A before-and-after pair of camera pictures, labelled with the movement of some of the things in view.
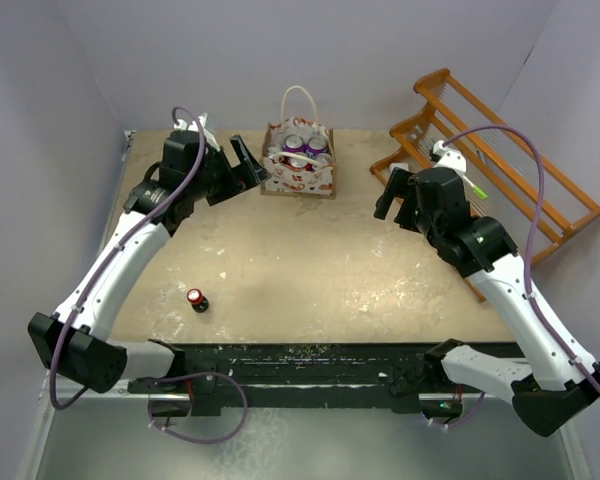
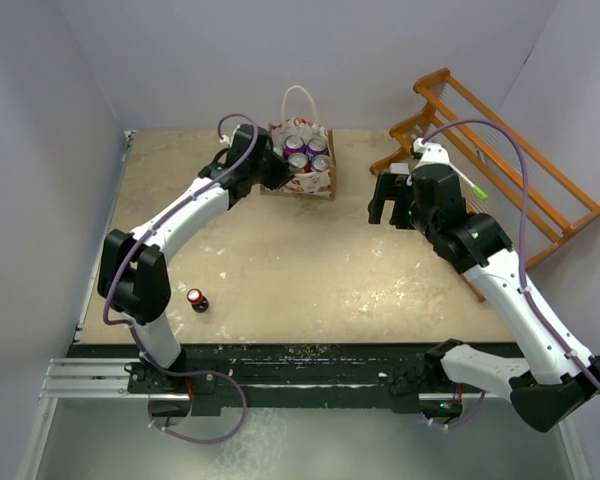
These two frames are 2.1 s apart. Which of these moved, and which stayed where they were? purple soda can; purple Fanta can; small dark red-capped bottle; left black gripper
Moved: left black gripper
Stayed: purple soda can; small dark red-capped bottle; purple Fanta can
